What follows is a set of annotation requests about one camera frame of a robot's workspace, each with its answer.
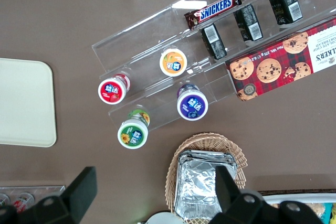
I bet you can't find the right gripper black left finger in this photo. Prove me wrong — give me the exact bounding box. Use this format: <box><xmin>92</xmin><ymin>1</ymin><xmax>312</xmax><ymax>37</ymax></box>
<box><xmin>25</xmin><ymin>166</ymin><xmax>98</xmax><ymax>224</ymax></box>

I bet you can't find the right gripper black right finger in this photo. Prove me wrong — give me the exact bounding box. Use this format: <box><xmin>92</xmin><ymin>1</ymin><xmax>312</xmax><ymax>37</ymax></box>
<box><xmin>207</xmin><ymin>166</ymin><xmax>267</xmax><ymax>224</ymax></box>

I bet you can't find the oval light wicker basket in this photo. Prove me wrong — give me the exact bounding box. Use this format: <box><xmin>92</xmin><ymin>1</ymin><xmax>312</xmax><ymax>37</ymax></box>
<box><xmin>164</xmin><ymin>132</ymin><xmax>248</xmax><ymax>217</ymax></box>

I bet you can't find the beige plastic serving tray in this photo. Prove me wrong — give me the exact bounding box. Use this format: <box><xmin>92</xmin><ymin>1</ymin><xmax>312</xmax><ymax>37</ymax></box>
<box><xmin>0</xmin><ymin>57</ymin><xmax>57</xmax><ymax>148</ymax></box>

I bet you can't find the clear acrylic bottle rack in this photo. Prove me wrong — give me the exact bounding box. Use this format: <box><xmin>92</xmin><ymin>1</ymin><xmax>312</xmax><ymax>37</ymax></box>
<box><xmin>0</xmin><ymin>185</ymin><xmax>66</xmax><ymax>209</ymax></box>

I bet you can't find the silver foil container stack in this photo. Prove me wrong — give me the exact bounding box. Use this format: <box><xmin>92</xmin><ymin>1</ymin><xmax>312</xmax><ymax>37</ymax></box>
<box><xmin>174</xmin><ymin>150</ymin><xmax>238</xmax><ymax>221</ymax></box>

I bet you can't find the white rectangular snack bin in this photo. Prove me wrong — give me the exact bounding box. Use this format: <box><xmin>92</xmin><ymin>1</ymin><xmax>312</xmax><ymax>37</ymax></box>
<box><xmin>262</xmin><ymin>193</ymin><xmax>336</xmax><ymax>224</ymax></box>

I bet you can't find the green lid gum jar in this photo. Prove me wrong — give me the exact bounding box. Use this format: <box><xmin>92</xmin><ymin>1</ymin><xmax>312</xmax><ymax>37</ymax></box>
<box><xmin>117</xmin><ymin>109</ymin><xmax>151</xmax><ymax>150</ymax></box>

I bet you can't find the clear rice cracker pack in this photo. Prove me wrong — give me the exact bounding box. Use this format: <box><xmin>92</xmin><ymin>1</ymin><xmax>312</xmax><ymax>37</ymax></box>
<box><xmin>307</xmin><ymin>202</ymin><xmax>327</xmax><ymax>222</ymax></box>

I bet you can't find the purple lid gum jar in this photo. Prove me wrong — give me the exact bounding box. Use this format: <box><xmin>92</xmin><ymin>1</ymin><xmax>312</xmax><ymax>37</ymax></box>
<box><xmin>176</xmin><ymin>83</ymin><xmax>209</xmax><ymax>122</ymax></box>

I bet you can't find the red lid gum jar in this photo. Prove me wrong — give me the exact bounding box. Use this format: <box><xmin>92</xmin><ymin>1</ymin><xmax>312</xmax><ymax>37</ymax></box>
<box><xmin>97</xmin><ymin>73</ymin><xmax>131</xmax><ymax>104</ymax></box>

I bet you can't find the red Walkers cookie box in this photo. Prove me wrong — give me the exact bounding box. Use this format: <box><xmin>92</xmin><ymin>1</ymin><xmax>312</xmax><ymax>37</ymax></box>
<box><xmin>225</xmin><ymin>17</ymin><xmax>336</xmax><ymax>102</ymax></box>

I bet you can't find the orange lid gum jar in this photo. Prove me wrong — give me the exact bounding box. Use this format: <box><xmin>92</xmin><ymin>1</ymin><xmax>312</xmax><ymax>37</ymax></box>
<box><xmin>159</xmin><ymin>48</ymin><xmax>188</xmax><ymax>78</ymax></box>

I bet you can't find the small black carton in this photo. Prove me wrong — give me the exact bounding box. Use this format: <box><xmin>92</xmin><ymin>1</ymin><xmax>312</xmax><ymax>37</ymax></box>
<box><xmin>233</xmin><ymin>4</ymin><xmax>264</xmax><ymax>42</ymax></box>
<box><xmin>201</xmin><ymin>23</ymin><xmax>228</xmax><ymax>60</ymax></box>
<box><xmin>267</xmin><ymin>0</ymin><xmax>303</xmax><ymax>26</ymax></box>

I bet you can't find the clear acrylic stepped stand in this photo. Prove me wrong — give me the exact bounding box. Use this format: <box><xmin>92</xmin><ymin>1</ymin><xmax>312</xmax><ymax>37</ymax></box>
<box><xmin>91</xmin><ymin>0</ymin><xmax>336</xmax><ymax>133</ymax></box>

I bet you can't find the Snickers chocolate bar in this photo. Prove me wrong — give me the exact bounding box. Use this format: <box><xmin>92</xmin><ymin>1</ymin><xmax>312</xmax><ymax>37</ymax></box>
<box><xmin>183</xmin><ymin>0</ymin><xmax>243</xmax><ymax>30</ymax></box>

